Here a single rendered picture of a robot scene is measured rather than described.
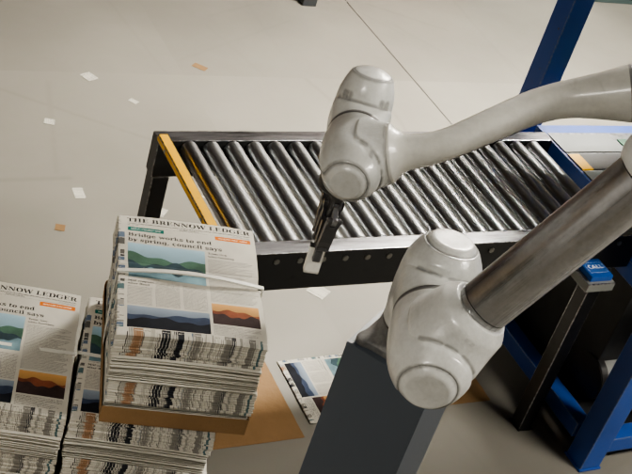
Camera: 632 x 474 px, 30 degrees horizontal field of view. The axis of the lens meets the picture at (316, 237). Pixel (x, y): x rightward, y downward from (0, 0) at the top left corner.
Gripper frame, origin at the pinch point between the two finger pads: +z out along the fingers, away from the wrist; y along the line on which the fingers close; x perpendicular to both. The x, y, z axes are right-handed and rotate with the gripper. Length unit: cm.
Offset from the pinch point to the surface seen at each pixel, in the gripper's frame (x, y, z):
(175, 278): -25.4, 0.2, 10.3
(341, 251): 21, -56, 37
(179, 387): -22.2, 18.4, 21.6
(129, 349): -32.8, 18.4, 13.8
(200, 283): -20.3, 0.2, 10.5
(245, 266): -11.2, -7.2, 10.2
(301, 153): 13, -99, 37
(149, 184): -27, -93, 52
